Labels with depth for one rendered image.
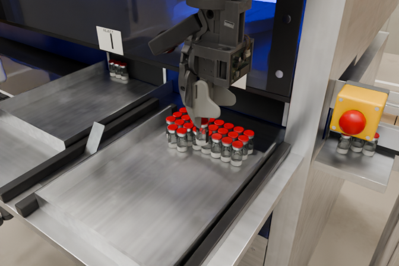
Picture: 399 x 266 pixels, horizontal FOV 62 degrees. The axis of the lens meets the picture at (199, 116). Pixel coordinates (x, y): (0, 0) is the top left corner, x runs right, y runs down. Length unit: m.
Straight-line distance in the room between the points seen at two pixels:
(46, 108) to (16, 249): 1.02
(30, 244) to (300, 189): 1.36
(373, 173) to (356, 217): 1.21
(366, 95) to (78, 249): 0.51
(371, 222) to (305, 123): 1.30
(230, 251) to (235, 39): 0.29
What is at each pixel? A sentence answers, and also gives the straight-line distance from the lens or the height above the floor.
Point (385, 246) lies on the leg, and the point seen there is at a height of 0.60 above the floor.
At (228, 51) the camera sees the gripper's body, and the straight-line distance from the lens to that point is 0.44.
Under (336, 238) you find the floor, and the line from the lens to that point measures 1.77.
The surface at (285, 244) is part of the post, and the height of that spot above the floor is 0.61.
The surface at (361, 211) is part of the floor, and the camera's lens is 1.94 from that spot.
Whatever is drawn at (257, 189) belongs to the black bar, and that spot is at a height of 0.90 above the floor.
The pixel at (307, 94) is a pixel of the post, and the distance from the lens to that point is 0.63.
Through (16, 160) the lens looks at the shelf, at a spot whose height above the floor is 0.88.
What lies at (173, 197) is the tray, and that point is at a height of 0.88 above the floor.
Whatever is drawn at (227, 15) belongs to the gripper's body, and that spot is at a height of 1.18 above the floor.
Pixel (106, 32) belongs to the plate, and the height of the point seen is 1.04.
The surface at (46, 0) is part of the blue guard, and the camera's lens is 1.05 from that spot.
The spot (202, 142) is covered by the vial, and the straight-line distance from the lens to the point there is 0.57.
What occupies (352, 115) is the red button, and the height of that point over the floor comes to 1.01.
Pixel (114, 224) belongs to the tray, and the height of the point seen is 0.88.
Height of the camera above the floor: 1.29
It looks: 31 degrees down
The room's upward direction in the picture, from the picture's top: straight up
